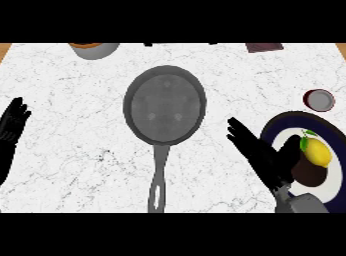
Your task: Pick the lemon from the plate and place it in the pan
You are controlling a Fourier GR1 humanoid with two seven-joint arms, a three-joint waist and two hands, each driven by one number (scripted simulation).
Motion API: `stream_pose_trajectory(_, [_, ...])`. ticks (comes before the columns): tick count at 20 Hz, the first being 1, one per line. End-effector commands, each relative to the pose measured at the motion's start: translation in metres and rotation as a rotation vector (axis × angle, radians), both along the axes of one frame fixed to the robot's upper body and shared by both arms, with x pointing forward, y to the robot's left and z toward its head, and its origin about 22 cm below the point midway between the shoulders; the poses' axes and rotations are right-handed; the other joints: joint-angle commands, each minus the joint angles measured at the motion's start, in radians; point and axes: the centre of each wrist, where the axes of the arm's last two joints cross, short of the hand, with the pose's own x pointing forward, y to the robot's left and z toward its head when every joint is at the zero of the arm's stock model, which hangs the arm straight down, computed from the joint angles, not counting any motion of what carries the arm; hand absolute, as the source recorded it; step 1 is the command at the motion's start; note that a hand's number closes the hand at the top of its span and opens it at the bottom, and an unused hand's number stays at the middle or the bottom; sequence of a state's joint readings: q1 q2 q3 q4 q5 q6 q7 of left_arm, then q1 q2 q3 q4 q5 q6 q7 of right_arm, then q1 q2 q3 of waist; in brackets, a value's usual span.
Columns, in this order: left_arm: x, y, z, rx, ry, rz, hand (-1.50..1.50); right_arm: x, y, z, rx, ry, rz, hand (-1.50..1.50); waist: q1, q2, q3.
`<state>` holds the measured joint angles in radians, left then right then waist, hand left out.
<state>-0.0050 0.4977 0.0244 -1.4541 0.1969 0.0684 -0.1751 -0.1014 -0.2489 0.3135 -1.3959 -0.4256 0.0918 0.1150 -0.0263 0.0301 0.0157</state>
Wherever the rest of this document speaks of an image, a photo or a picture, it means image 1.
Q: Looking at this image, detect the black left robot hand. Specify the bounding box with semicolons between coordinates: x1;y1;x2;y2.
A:
0;96;32;192

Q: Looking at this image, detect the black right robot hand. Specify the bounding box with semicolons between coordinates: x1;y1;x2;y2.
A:
224;116;304;194

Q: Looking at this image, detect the yellow lemon with leaf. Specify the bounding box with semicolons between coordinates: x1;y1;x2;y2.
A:
298;129;333;169

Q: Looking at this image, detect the grey frying pan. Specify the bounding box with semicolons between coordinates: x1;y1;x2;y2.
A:
121;64;208;214

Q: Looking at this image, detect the red can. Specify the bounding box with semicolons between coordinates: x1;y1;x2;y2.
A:
301;88;336;112

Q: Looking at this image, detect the grey bowl with orange content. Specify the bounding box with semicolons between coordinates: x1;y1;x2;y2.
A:
66;42;121;61

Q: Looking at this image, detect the dark maroon box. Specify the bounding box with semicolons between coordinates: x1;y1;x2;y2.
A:
243;42;285;54

